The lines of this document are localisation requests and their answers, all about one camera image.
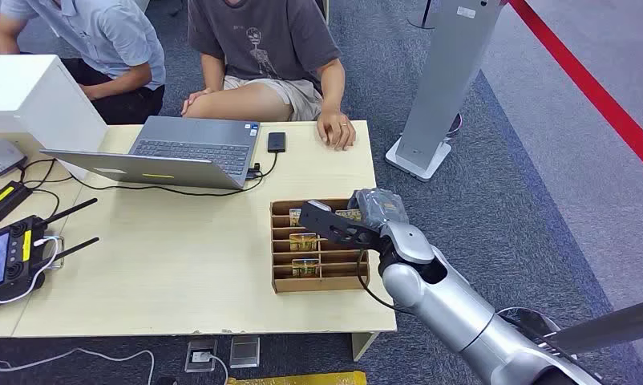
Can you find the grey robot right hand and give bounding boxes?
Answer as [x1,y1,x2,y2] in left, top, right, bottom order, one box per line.
[347,188,410,231]

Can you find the cardboard slotted card holder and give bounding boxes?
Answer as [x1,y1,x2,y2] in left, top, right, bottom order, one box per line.
[269,198,371,294]

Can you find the person's left hand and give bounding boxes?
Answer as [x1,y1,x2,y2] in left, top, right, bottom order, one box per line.
[316,108,358,152]

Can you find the person's hand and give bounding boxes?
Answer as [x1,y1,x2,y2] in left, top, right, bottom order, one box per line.
[316,108,358,152]
[180,87,214,118]

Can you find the person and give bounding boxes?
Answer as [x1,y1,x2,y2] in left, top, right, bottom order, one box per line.
[0,0,167,126]
[180,0,358,152]

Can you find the person's right hand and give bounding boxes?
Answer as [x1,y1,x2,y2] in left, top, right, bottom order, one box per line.
[180,87,214,118]

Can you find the white table leg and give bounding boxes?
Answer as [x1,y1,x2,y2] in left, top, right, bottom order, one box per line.
[350,331,382,363]

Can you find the silver kiosk stand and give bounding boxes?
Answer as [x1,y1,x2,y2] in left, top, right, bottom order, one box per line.
[384,0,507,184]

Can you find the yellow object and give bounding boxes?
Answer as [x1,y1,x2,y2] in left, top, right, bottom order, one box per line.
[226,371,368,385]

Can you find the grey open laptop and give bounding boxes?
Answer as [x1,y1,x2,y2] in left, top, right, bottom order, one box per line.
[39,115,262,191]

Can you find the black stand base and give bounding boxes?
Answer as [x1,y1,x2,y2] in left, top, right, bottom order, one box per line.
[406,0,443,30]

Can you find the grey floor socket cover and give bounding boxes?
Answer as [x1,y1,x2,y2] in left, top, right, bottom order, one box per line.
[229,335,261,369]

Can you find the floor socket with white plug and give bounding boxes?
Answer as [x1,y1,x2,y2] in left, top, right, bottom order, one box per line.
[184,339,218,374]

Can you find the dark grey bar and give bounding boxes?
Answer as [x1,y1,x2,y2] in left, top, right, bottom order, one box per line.
[543,296,643,356]

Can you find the silver metal clip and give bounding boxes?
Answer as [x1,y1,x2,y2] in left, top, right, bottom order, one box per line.
[41,236,66,270]

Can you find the white box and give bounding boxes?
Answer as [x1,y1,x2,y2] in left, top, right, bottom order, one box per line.
[0,54,110,180]

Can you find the black remote controller with antennas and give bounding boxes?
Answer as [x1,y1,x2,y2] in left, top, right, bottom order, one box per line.
[0,197,100,313]

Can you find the black device with yellow label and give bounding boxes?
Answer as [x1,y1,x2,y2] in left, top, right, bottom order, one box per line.
[0,180,33,227]

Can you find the small grey flat device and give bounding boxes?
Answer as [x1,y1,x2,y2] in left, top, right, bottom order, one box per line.
[0,139,28,178]

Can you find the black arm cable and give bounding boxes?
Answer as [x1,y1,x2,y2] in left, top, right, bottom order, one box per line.
[355,248,414,317]

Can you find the black laptop cable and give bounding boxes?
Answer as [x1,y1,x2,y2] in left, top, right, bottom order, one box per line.
[66,152,279,198]

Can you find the white floor cable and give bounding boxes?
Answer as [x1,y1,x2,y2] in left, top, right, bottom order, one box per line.
[0,347,156,385]

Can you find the thin black desk cable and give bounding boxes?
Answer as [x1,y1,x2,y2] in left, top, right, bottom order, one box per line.
[16,157,76,220]

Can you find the white controller cable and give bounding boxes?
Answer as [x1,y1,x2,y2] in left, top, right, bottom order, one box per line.
[0,237,61,305]

